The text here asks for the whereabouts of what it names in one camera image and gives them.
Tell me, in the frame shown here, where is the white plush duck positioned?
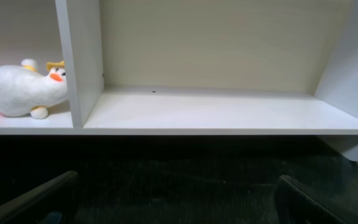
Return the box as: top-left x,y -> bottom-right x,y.
0,58 -> 69,120

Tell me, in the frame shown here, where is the white shelf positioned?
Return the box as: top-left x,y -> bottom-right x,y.
0,0 -> 358,169

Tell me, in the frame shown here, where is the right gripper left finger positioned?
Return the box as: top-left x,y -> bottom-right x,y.
0,170 -> 80,224

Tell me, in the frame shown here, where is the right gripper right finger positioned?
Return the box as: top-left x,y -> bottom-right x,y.
274,174 -> 358,224

